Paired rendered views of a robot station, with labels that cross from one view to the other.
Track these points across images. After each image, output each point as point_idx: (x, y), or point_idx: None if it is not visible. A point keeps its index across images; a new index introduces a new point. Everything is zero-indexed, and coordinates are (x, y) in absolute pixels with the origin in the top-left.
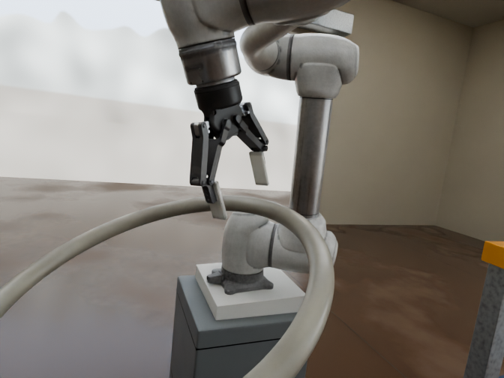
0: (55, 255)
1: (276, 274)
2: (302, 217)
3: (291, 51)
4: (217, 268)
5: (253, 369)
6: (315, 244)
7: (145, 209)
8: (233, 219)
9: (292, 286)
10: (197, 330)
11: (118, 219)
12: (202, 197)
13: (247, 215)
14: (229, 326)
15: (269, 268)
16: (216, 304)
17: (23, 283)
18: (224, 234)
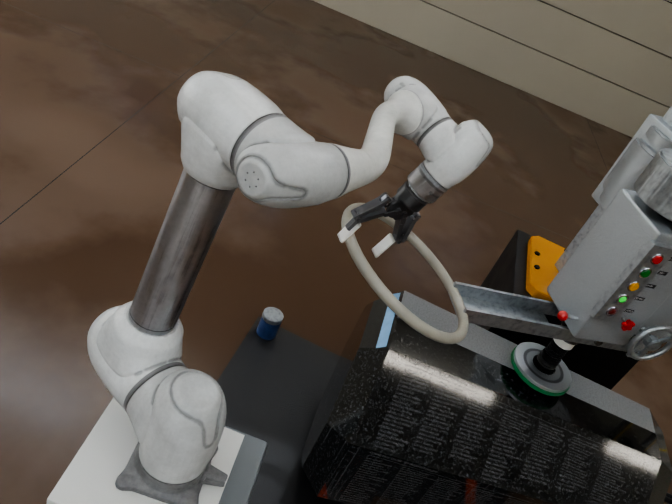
0: (447, 332)
1: (99, 448)
2: (349, 211)
3: None
4: (187, 502)
5: (394, 220)
6: (358, 205)
7: (405, 307)
8: (225, 402)
9: (118, 408)
10: (266, 445)
11: (420, 319)
12: (374, 273)
13: (215, 380)
14: (231, 429)
15: (88, 470)
16: (242, 439)
17: (455, 331)
18: (222, 432)
